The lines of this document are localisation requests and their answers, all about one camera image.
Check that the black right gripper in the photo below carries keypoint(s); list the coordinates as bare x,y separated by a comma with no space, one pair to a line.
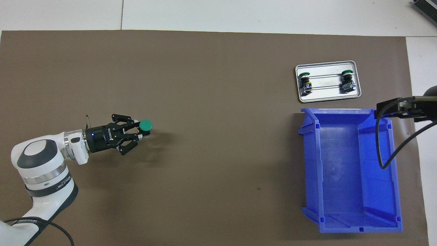
425,108

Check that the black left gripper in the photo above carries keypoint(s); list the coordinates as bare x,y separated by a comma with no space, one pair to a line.
100,138

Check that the green capped push button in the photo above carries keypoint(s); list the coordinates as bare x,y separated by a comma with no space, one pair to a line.
146,125

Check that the green push button blue body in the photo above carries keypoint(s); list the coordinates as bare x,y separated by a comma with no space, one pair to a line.
347,83

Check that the green push button yellow band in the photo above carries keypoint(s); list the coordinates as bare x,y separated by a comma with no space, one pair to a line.
305,85

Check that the grey metal tray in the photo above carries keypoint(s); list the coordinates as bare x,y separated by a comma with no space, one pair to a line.
327,95

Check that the brown table mat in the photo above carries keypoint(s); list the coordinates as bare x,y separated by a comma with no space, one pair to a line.
205,85

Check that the blue plastic storage bin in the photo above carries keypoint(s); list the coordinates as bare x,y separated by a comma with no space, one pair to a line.
341,191

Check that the grey ribbed device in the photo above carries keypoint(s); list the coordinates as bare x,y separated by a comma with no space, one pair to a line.
426,8

